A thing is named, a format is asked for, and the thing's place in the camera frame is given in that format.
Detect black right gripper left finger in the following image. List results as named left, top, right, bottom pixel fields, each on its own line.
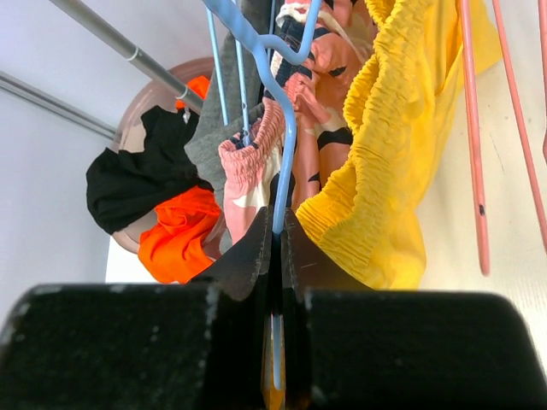
left=1, top=211, right=271, bottom=409

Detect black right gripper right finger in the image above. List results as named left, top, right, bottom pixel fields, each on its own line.
left=281, top=211, right=546, bottom=409

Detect orange shorts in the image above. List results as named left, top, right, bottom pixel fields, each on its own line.
left=137, top=75, right=223, bottom=285

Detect black shorts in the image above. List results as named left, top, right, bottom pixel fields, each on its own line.
left=85, top=106, right=213, bottom=234

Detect grey shorts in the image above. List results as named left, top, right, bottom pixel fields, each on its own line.
left=185, top=0, right=272, bottom=203

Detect pink shark print shorts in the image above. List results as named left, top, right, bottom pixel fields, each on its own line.
left=217, top=0, right=379, bottom=244

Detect yellow shorts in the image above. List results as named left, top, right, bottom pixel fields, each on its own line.
left=295, top=0, right=503, bottom=402

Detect pink wire hanger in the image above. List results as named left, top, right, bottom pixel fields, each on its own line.
left=460, top=0, right=491, bottom=277
left=491, top=0, right=546, bottom=249

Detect pink translucent plastic basin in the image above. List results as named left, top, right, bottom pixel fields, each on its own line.
left=111, top=57, right=225, bottom=254

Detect metal clothes rack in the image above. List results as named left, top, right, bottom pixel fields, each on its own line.
left=51, top=0, right=203, bottom=114

